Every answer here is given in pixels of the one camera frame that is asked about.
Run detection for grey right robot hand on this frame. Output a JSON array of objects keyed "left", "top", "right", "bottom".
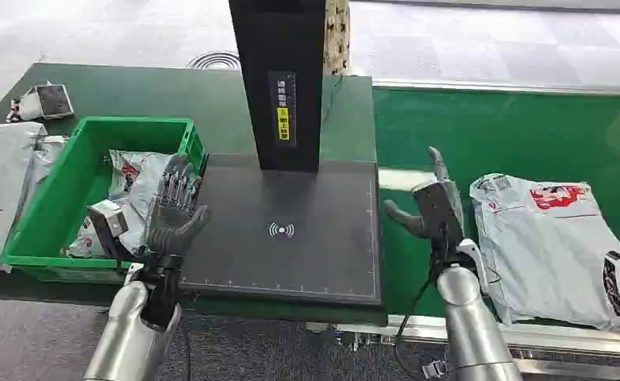
[{"left": 383, "top": 146, "right": 465, "bottom": 248}]

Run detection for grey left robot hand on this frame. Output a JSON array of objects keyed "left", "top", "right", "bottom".
[{"left": 144, "top": 153, "right": 210, "bottom": 260}]

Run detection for grey parcel bag in crate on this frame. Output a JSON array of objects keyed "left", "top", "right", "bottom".
[{"left": 62, "top": 149, "right": 176, "bottom": 260}]

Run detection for green conveyor belt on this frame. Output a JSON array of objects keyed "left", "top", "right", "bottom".
[{"left": 372, "top": 87, "right": 620, "bottom": 329}]

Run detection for green plastic crate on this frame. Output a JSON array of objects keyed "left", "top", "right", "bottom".
[{"left": 0, "top": 116, "right": 207, "bottom": 284}]

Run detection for black scanner platform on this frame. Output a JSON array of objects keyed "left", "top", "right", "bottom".
[{"left": 179, "top": 153, "right": 383, "bottom": 307}]

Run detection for large grey parcel bag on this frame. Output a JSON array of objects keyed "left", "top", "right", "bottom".
[{"left": 469, "top": 173, "right": 620, "bottom": 333}]

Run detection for crumpled grey plastic bag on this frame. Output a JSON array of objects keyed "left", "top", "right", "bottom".
[{"left": 25, "top": 135, "right": 69, "bottom": 201}]

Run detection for small black-screen device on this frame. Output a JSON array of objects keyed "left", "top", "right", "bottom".
[{"left": 7, "top": 82, "right": 75, "bottom": 123}]

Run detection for black scanner column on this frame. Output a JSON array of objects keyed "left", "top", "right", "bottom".
[{"left": 228, "top": 0, "right": 327, "bottom": 174}]

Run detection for patterned cardboard box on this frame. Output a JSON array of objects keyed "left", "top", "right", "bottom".
[{"left": 323, "top": 0, "right": 351, "bottom": 77}]

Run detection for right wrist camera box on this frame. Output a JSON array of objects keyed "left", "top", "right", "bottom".
[{"left": 456, "top": 237, "right": 491, "bottom": 295}]

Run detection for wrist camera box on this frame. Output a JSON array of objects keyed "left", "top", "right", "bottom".
[
  {"left": 86, "top": 199, "right": 129, "bottom": 260},
  {"left": 456, "top": 237, "right": 491, "bottom": 295}
]

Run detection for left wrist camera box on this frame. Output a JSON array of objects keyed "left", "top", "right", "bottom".
[{"left": 86, "top": 199, "right": 129, "bottom": 260}]

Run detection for coiled grey cable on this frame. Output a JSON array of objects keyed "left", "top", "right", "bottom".
[{"left": 185, "top": 50, "right": 241, "bottom": 71}]

